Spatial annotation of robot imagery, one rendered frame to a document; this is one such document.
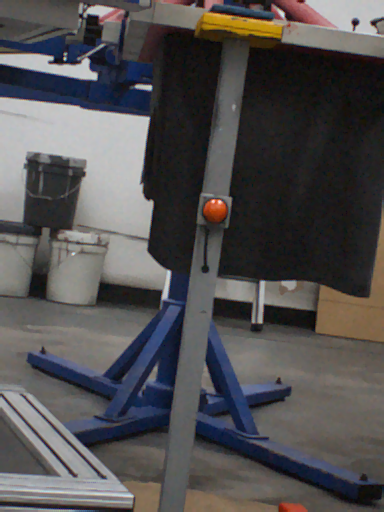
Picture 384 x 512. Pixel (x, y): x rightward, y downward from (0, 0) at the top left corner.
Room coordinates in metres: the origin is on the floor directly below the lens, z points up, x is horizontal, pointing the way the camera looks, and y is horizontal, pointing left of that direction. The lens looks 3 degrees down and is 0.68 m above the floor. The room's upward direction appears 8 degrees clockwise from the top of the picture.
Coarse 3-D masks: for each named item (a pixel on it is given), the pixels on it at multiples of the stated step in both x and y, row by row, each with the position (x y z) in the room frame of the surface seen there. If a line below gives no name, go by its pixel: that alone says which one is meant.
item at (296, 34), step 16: (144, 16) 2.25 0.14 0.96; (160, 16) 2.26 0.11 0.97; (176, 16) 2.26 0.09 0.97; (192, 16) 2.26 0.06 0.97; (128, 32) 2.45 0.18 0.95; (144, 32) 2.41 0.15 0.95; (288, 32) 2.27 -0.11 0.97; (304, 32) 2.28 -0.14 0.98; (320, 32) 2.28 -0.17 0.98; (336, 32) 2.28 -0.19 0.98; (352, 32) 2.28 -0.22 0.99; (128, 48) 2.75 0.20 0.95; (304, 48) 2.31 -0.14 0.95; (320, 48) 2.28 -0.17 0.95; (336, 48) 2.28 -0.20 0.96; (352, 48) 2.28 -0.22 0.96; (368, 48) 2.29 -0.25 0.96
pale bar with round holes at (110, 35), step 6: (108, 24) 3.06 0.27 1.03; (114, 24) 3.06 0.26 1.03; (120, 24) 3.07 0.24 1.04; (108, 30) 3.06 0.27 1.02; (114, 30) 3.06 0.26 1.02; (102, 36) 3.06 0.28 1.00; (108, 36) 3.06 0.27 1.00; (114, 36) 3.06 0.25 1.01; (102, 42) 3.08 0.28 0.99; (108, 42) 3.07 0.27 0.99; (114, 42) 3.07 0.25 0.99
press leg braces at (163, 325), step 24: (168, 312) 3.63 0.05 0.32; (144, 336) 3.85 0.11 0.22; (168, 336) 3.58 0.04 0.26; (216, 336) 3.60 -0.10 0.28; (120, 360) 3.94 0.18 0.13; (144, 360) 3.50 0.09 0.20; (216, 360) 3.55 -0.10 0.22; (216, 384) 3.99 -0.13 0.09; (120, 408) 3.38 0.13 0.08; (240, 408) 3.44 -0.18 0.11; (240, 432) 3.41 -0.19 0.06
